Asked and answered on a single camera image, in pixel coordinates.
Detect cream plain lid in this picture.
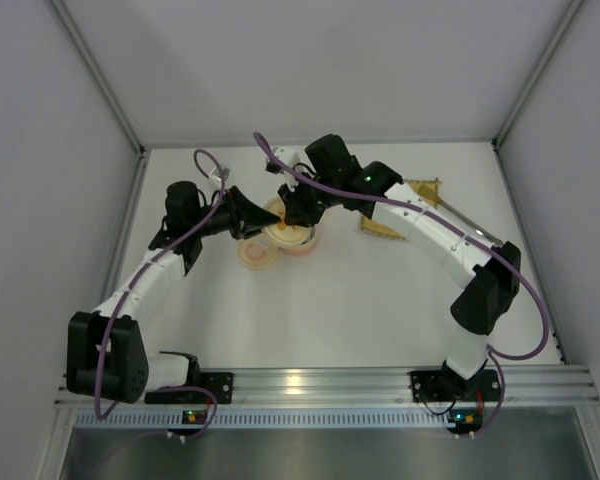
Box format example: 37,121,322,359
263,197,315,249

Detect metal tongs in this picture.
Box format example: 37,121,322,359
416,184,504,247

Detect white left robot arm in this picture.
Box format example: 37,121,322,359
66,181,279,403

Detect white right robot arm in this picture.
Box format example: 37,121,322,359
267,134,521,386

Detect pink lunch box bowl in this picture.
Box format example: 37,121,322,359
281,227,319,257

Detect bamboo sushi mat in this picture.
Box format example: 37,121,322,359
358,178,441,241

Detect cream lid with pink ring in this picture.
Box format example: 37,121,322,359
237,238,279,271

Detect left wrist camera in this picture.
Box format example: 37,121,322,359
208,165,230,185

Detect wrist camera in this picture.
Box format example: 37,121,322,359
265,147,300,192
208,165,230,185

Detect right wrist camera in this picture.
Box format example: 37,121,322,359
265,147,300,192

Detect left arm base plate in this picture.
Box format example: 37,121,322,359
144,371,234,405

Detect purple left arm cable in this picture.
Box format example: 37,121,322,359
94,148,227,441

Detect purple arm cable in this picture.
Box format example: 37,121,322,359
252,131,550,436
94,148,227,441

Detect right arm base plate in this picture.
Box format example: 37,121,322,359
409,365,502,404

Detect slotted cable duct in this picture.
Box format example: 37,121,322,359
74,408,468,430

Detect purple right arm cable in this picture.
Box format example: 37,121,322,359
252,131,550,436

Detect left aluminium frame post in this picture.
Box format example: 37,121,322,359
44,0,145,158

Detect aluminium frame post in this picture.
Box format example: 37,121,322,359
44,0,145,158
491,0,588,153

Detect right aluminium frame post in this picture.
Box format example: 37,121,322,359
491,0,588,153

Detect aluminium mounting rail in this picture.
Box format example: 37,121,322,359
54,367,599,407

